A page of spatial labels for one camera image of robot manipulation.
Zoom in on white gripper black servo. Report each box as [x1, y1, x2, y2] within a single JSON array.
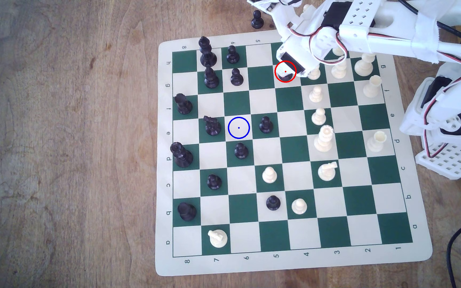
[[274, 7, 324, 77]]

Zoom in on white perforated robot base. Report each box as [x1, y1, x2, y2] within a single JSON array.
[[415, 106, 461, 181]]

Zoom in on green white chess mat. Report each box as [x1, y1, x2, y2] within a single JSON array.
[[154, 30, 433, 277]]

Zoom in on white bishop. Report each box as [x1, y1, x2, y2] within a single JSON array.
[[354, 54, 376, 77]]

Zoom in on white rook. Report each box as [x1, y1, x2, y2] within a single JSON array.
[[363, 75, 383, 99], [367, 131, 387, 153]]

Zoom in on black king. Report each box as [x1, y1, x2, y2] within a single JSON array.
[[198, 36, 218, 68]]

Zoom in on black bishop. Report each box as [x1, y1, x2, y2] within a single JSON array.
[[204, 67, 220, 89]]

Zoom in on white queen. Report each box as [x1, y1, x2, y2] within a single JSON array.
[[314, 125, 334, 153]]

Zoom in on black knight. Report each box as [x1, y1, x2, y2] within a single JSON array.
[[203, 115, 222, 137]]

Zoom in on white knight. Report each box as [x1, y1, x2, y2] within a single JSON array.
[[208, 229, 228, 248], [317, 161, 339, 182]]

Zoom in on black queen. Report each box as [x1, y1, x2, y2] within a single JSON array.
[[170, 142, 194, 168]]

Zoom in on red white servo wires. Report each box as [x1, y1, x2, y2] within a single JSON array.
[[288, 24, 349, 66]]

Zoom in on gripper camera circuit board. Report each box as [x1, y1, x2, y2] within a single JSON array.
[[255, 0, 281, 14]]

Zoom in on black camera cable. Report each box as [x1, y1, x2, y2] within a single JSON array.
[[396, 0, 461, 45]]

